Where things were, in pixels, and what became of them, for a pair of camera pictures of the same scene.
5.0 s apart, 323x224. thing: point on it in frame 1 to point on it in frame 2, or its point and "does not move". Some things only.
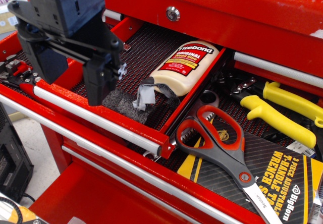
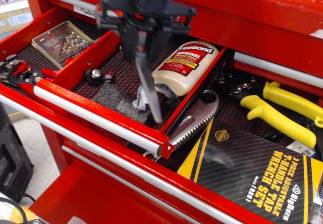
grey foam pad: (123, 102) does not move
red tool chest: (217, 119) does not move
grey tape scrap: (146, 94) does not move
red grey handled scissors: (215, 133) to (148, 81)
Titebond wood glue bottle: (184, 65) does not move
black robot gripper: (57, 18) to (151, 6)
